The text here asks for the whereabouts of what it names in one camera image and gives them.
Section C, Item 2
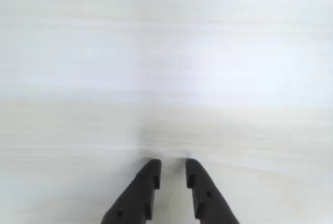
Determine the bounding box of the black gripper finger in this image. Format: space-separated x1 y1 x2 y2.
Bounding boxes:
100 158 162 224
185 158 240 224

